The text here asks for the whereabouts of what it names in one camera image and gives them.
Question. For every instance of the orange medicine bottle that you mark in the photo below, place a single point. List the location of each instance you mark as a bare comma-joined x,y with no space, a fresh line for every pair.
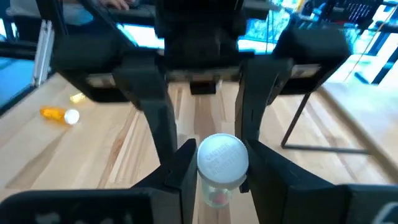
56,113

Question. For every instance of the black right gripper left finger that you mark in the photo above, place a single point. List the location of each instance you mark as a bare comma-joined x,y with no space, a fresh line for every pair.
174,193

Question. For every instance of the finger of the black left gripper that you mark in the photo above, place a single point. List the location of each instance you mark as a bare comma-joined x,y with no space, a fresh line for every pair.
149,93
258,93

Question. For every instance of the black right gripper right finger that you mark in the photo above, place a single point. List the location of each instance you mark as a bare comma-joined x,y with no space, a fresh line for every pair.
289,199

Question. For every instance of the wooden shelf with black legs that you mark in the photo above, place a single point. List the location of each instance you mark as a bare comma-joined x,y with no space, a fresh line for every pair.
367,105

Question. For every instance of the person's hand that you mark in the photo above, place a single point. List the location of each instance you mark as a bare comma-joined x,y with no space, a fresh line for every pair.
118,3

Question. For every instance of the silver aluminium post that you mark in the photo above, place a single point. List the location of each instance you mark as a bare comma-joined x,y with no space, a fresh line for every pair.
43,53

